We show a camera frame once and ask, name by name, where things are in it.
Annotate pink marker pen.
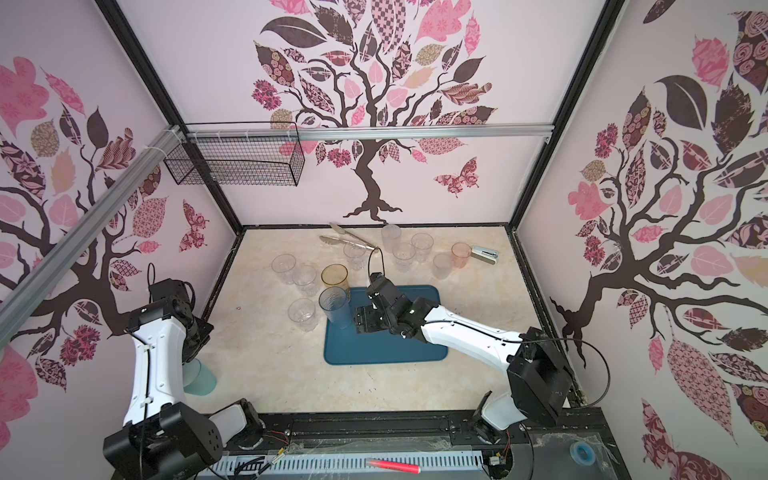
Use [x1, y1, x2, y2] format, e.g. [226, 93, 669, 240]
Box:
[366, 459, 421, 475]

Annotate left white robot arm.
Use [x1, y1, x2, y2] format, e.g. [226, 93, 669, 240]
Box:
[103, 279, 265, 479]

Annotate clear glass back tall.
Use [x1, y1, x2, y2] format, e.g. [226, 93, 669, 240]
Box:
[381, 224, 401, 252]

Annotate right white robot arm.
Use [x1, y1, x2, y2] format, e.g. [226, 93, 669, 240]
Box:
[354, 272, 574, 442]

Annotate amber yellow tall glass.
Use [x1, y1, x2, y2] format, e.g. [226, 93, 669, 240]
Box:
[321, 263, 350, 294]

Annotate grey blue plastic cup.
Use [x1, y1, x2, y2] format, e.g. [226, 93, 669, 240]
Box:
[318, 286, 353, 329]

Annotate blue tape roll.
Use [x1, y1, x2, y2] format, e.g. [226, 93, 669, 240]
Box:
[569, 441, 597, 467]

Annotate pink plastic cup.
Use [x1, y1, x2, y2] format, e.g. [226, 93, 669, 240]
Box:
[451, 242, 472, 269]

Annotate black wire mesh basket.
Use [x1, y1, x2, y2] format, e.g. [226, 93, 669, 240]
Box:
[164, 120, 305, 187]

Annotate white slotted cable duct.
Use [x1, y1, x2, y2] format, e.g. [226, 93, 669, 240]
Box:
[192, 451, 486, 479]

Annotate green plastic cup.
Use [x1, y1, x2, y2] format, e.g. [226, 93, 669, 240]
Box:
[182, 358, 217, 396]

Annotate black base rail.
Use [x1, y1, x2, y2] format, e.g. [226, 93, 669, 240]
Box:
[222, 408, 629, 479]

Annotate metal serving tongs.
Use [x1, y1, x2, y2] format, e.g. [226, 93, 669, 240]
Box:
[319, 222, 377, 251]

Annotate teal rectangular tray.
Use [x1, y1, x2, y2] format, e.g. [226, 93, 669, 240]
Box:
[323, 321, 448, 366]

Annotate white stapler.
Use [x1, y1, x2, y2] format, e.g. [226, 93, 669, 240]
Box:
[471, 246, 499, 265]

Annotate clear tumbler glass near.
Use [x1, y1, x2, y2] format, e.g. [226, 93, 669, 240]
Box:
[271, 253, 297, 285]

